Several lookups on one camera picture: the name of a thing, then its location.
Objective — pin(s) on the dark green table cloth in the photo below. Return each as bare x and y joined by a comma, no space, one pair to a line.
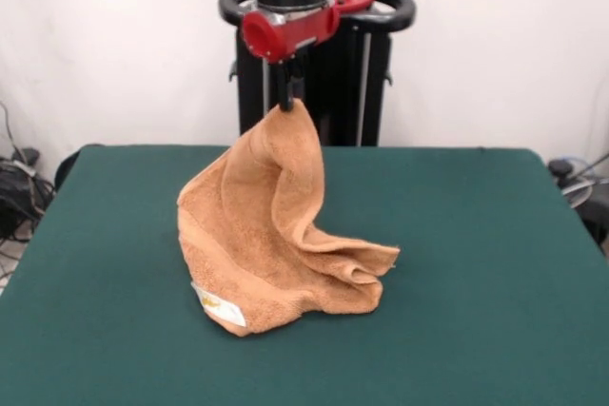
476,282

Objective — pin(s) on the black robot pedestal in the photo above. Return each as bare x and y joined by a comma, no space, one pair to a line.
342,92

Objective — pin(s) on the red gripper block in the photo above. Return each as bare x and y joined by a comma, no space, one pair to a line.
295,30

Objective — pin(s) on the orange terry towel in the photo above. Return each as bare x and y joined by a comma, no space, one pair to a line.
266,235

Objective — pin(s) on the small black oval device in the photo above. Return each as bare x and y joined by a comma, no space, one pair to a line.
561,168

